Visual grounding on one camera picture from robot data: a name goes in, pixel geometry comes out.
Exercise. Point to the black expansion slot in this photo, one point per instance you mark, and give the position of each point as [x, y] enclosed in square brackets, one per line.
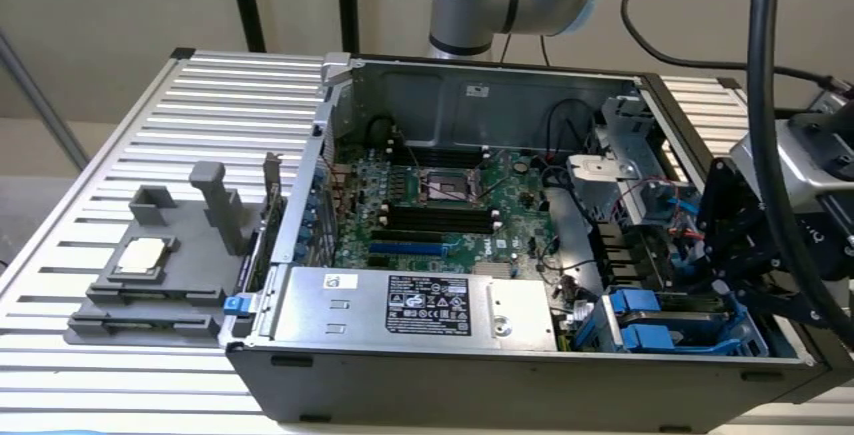
[405, 236]

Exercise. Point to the silver power supply unit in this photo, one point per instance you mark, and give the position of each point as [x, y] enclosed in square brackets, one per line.
[413, 305]

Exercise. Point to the black open PC case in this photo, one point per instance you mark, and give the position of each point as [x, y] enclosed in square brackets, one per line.
[520, 385]

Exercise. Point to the silver CPU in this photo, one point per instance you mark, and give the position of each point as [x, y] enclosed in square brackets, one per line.
[142, 254]

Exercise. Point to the graphics card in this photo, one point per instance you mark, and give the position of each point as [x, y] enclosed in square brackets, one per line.
[269, 215]

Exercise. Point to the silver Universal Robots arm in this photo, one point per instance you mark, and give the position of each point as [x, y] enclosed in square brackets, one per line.
[533, 5]

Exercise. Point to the green motherboard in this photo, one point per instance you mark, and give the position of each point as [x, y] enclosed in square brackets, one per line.
[453, 235]

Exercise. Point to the silver disk bay cage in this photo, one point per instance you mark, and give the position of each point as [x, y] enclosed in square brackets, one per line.
[616, 170]

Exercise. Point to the black RAM slot bank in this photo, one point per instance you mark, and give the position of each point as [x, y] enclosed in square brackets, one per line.
[440, 217]
[440, 156]

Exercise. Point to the blue case latch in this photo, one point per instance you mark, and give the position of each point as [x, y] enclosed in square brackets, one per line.
[236, 305]

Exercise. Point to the green RAM stick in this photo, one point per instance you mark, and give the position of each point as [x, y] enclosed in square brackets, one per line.
[142, 325]

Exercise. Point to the CPU socket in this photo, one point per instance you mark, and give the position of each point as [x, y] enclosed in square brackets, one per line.
[448, 182]

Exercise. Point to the silver chipset heat sink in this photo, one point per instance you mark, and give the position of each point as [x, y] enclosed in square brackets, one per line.
[496, 270]

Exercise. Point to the blue disk bay carrier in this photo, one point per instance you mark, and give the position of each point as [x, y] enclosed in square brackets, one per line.
[629, 307]
[649, 340]

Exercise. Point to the grey parts rack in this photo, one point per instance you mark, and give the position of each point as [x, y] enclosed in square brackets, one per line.
[166, 265]

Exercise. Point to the blue expansion slot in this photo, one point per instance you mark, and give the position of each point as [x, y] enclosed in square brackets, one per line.
[407, 249]

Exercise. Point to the grey metal pole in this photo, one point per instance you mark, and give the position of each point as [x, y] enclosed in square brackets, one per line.
[40, 100]

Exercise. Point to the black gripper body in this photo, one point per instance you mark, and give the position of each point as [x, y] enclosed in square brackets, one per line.
[830, 240]

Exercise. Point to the disk with green board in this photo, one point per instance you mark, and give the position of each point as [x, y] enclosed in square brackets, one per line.
[693, 302]

